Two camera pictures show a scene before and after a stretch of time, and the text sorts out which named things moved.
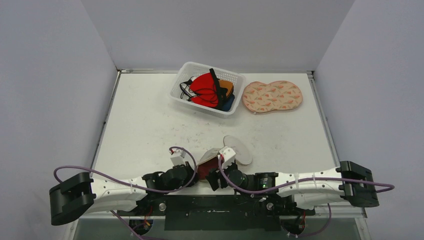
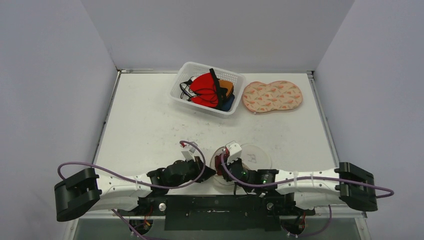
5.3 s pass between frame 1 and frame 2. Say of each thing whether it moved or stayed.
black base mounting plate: stayed
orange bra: stayed
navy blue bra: stayed
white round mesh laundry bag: moved
